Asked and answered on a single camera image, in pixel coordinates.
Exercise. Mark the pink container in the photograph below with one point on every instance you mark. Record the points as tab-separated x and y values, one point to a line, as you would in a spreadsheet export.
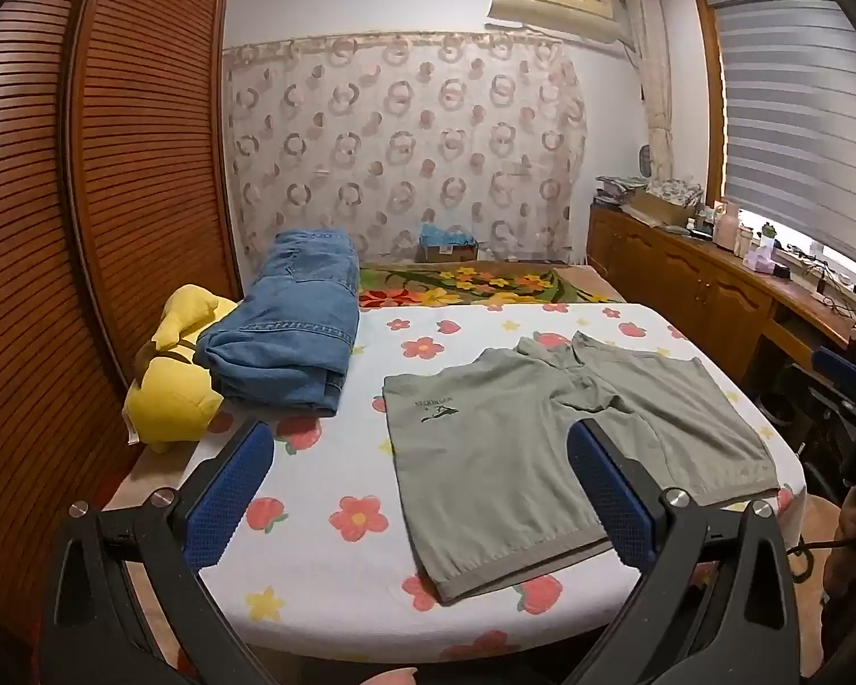
726	228

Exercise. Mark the white flower print sheet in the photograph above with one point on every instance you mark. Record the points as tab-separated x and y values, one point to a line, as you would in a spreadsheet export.
314	585

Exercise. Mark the person's left hand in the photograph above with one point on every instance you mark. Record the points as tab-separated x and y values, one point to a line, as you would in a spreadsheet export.
385	678

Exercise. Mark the cream corner curtain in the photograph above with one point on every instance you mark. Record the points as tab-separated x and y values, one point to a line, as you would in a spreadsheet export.
653	71

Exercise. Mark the grey oval wall fixture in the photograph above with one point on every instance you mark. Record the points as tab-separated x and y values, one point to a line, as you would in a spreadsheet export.
645	158

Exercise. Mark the yellow plush toy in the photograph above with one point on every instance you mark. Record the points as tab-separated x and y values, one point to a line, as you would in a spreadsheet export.
171	399

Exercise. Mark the folded blue jeans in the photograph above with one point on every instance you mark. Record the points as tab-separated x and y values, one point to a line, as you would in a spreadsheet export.
292	328

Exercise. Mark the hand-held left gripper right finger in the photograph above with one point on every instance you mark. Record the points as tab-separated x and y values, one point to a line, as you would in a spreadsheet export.
613	506

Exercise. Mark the cream air conditioner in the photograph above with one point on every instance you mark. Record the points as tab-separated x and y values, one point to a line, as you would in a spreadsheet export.
549	0

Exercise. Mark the grey-green pants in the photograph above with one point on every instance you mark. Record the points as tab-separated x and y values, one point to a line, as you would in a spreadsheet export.
499	457

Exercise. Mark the small cardboard box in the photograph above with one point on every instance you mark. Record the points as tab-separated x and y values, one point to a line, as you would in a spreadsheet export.
446	246

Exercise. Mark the open cardboard box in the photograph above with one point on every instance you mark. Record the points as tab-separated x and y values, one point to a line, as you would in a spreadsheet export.
656	212

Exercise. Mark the grey window blind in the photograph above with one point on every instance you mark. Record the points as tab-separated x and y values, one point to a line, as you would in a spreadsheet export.
792	121

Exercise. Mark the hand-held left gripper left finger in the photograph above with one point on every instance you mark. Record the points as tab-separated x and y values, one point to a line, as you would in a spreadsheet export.
225	506

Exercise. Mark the floral blanket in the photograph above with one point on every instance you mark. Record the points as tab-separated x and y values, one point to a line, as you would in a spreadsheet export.
471	278

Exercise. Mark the circle pattern curtain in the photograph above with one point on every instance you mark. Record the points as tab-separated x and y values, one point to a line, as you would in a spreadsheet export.
399	157

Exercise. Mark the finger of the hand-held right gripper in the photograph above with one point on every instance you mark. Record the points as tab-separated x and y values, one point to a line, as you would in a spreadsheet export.
838	360

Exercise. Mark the black chair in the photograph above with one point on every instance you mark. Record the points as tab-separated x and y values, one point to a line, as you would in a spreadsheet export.
799	407

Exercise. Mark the wooden louvered wardrobe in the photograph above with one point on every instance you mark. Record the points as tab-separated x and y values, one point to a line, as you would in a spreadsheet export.
135	157

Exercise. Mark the wooden cabinet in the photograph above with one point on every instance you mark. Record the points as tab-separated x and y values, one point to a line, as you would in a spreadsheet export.
685	271

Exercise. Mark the floral patterned cloth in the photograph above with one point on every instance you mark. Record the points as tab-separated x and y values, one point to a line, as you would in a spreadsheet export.
678	191

